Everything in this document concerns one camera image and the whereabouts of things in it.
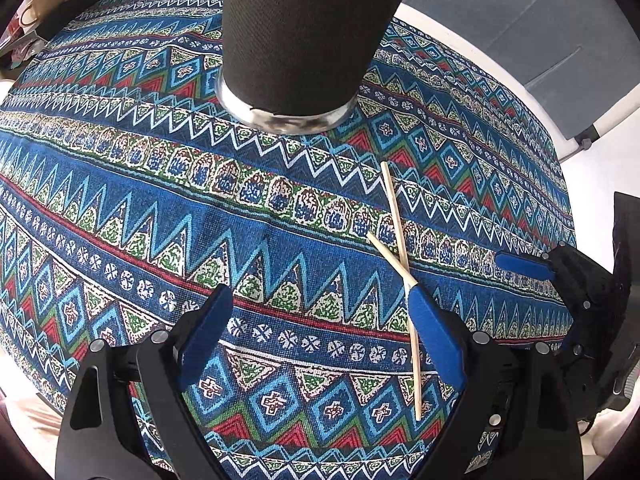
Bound short wooden chopstick on cloth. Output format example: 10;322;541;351
367;233;418;288

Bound white chopstick on cloth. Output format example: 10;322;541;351
381;162;423;422

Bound blue patterned tablecloth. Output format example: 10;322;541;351
1;0;575;479

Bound black cylindrical utensil holder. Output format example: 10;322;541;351
216;0;401;136

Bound grey-blue wall cloth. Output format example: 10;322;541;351
404;0;639;139

